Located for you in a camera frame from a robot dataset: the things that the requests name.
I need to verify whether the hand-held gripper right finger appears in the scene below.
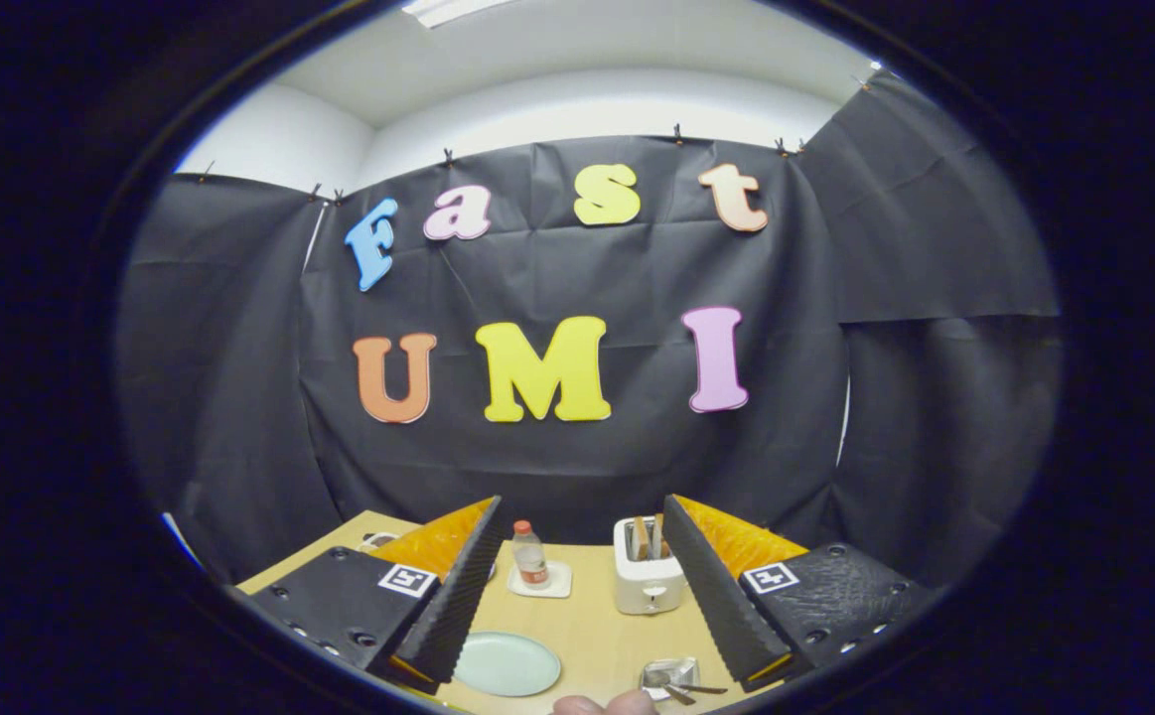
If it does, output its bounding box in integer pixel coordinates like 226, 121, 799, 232
661, 494, 940, 694

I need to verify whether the wooden handled metal spoon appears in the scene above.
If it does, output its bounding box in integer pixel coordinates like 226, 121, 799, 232
645, 669, 697, 706

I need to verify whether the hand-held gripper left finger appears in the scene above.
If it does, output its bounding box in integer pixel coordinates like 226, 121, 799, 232
234, 495, 505, 696

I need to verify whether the metal wire cutlery basket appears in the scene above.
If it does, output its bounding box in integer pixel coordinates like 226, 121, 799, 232
640, 655, 702, 702

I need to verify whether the pale green plate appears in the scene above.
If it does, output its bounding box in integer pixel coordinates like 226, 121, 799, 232
454, 631, 563, 698

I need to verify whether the red capped water bottle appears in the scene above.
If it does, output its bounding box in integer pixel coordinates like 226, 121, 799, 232
511, 520, 550, 591

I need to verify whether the white square coaster tray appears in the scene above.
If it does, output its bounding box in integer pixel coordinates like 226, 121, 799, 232
506, 561, 573, 599

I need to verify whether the ceiling light panel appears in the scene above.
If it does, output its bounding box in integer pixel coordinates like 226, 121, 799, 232
400, 0, 523, 29

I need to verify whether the cream white toaster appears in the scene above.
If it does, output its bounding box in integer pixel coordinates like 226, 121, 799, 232
613, 516, 687, 616

